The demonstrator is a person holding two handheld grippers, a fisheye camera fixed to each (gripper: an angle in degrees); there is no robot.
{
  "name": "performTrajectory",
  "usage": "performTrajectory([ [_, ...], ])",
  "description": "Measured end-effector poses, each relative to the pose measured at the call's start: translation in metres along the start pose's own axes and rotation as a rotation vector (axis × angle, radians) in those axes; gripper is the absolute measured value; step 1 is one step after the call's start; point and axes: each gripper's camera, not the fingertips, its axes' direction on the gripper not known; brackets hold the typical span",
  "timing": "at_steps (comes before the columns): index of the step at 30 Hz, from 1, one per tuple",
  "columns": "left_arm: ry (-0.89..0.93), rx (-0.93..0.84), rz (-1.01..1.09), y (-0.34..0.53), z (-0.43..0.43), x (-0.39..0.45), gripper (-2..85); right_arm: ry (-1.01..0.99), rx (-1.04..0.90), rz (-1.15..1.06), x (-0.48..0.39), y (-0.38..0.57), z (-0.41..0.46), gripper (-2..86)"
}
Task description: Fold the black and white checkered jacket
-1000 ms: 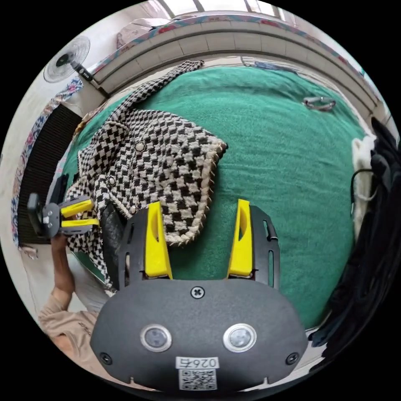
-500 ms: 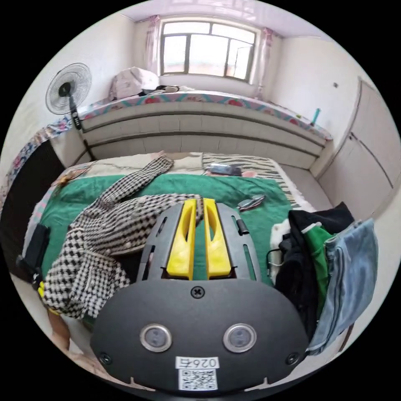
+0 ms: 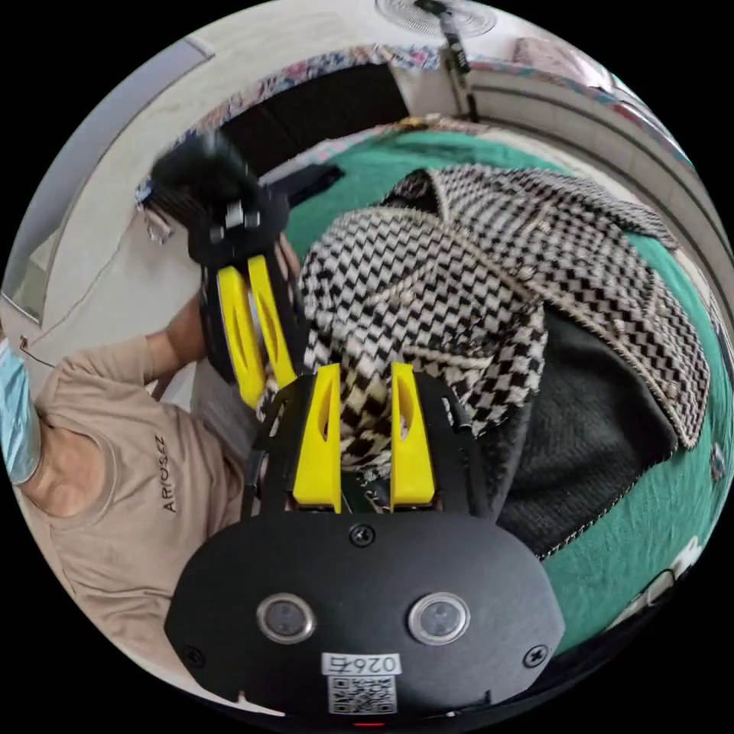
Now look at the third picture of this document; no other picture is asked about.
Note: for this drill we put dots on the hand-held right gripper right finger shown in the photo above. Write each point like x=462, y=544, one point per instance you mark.
x=414, y=464

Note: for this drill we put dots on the person's body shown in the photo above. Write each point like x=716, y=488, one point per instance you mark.
x=114, y=487

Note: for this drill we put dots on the black and white checkered jacket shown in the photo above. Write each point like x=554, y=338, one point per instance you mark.
x=430, y=275

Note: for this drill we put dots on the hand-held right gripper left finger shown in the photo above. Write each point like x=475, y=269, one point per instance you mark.
x=315, y=459

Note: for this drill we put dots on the person's left hand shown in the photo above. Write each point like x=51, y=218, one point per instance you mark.
x=186, y=332

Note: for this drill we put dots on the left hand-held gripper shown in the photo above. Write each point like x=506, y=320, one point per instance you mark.
x=229, y=223

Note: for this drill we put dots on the white standing fan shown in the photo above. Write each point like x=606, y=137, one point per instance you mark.
x=453, y=51

